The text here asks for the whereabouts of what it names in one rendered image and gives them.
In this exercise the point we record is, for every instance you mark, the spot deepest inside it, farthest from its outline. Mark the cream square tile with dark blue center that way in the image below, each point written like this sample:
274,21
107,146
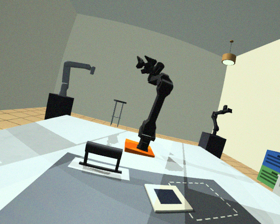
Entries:
166,198

